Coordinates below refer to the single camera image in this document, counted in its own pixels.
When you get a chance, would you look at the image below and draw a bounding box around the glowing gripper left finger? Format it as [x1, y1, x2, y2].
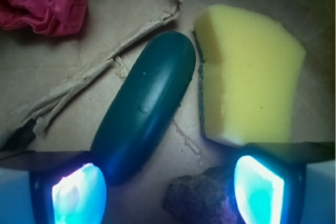
[1, 151, 107, 223]

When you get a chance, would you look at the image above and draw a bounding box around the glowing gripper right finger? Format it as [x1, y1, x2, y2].
[234, 142, 335, 223]

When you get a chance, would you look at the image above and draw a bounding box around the brown rough rock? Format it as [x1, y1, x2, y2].
[162, 166, 244, 223]

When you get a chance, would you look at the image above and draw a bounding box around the dark green toy cucumber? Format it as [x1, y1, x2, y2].
[90, 31, 196, 186]

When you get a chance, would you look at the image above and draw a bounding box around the brown paper bag tray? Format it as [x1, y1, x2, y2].
[0, 0, 336, 224]

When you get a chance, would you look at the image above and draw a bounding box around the yellow sponge with green pad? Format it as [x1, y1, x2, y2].
[193, 5, 306, 146]

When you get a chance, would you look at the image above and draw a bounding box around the red crumpled tissue paper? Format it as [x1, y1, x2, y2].
[1, 0, 88, 37]

